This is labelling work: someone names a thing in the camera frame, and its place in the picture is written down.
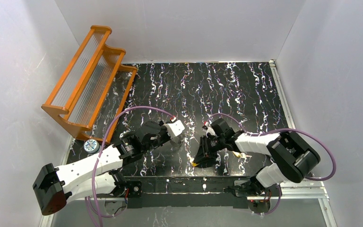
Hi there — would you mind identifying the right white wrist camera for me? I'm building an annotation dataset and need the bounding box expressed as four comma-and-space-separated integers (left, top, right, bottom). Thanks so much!
202, 121, 216, 139

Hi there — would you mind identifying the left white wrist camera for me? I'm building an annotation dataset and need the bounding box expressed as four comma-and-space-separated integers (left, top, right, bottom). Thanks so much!
164, 117, 185, 139

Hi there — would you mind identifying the purple cable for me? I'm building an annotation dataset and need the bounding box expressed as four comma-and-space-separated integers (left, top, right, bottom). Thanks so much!
206, 113, 337, 216
85, 106, 177, 227

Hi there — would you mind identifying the orange wooden rack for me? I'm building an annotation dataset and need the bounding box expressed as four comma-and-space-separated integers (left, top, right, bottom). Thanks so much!
41, 25, 137, 144

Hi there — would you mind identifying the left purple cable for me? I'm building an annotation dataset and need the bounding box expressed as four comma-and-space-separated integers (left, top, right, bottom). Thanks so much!
85, 106, 177, 227

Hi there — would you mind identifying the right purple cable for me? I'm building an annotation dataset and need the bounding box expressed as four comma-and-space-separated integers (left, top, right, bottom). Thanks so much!
206, 113, 337, 216

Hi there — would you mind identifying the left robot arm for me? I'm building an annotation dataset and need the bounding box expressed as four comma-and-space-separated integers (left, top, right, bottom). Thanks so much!
32, 120, 185, 216

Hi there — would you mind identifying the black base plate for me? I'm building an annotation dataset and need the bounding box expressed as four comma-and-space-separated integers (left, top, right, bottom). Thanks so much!
125, 176, 277, 213

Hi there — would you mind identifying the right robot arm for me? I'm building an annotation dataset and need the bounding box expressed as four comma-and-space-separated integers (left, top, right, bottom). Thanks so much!
192, 118, 320, 194

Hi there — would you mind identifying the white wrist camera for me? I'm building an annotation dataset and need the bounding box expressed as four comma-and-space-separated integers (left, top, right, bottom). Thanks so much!
164, 117, 185, 139
202, 121, 216, 139

